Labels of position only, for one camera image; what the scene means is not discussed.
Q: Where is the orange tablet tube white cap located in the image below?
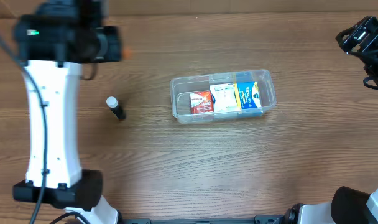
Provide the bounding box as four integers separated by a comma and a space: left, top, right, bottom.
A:
122, 47, 132, 60

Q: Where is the dark syrup bottle white cap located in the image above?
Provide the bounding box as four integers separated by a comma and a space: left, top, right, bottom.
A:
106, 96, 126, 120

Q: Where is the clear plastic container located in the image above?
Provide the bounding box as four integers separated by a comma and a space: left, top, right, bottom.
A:
170, 70, 277, 124

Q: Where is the red medicine box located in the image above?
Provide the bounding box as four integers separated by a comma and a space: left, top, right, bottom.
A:
190, 90, 214, 114

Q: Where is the white plaster box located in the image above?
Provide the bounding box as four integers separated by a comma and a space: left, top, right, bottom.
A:
210, 83, 239, 113

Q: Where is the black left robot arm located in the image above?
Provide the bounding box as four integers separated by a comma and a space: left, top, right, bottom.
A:
12, 12, 121, 223

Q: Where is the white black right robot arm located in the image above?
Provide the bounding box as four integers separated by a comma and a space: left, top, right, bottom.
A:
269, 25, 378, 223

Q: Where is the blue yellow lozenge box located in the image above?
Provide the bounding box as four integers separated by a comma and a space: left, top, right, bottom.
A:
233, 71, 264, 118

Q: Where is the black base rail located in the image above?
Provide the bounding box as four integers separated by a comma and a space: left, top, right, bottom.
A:
118, 215, 284, 224

